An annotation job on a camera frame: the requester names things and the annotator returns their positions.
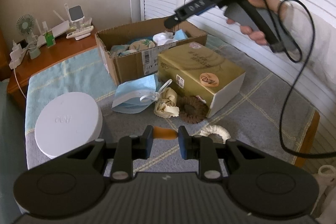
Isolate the beige embroidered drawstring pouch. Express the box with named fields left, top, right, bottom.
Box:
left=129, top=39, right=157, bottom=51

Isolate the green white small bottle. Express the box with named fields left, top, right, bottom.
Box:
left=42, top=21, right=56, bottom=48

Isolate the gold tissue pack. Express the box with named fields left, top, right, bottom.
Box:
left=158, top=42, right=245, bottom=118

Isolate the person right hand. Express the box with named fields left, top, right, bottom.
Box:
left=224, top=0, right=288, bottom=52

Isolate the brown cardboard box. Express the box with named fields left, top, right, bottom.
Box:
left=95, top=17, right=207, bottom=85

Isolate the blue patterned sachet pouch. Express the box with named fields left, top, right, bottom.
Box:
left=110, top=44, right=131, bottom=57

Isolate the wooden nightstand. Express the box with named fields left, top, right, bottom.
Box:
left=7, top=33, right=96, bottom=111

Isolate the person right forearm sleeve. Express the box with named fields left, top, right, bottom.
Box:
left=278, top=0, right=336, bottom=114

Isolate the white power strip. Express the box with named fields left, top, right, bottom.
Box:
left=9, top=40, right=27, bottom=70

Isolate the white remote control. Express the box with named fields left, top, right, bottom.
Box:
left=66, top=26, right=94, bottom=41

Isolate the orange toy handle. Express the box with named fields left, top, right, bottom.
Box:
left=153, top=126, right=178, bottom=140

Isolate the clear jar white lid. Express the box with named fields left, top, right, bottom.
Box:
left=35, top=92, right=103, bottom=159

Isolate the cream scrunchie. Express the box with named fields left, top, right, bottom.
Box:
left=154, top=88, right=179, bottom=118

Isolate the white phone stand device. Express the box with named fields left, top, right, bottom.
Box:
left=68, top=5, right=84, bottom=24

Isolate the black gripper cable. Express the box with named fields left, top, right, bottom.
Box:
left=260, top=0, right=336, bottom=159

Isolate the brown scrunchie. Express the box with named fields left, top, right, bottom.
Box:
left=177, top=96, right=209, bottom=124

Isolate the grey blue checked blanket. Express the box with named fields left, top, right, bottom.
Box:
left=25, top=36, right=315, bottom=168

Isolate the small green desk fan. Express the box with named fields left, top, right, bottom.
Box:
left=16, top=14, right=41, bottom=60

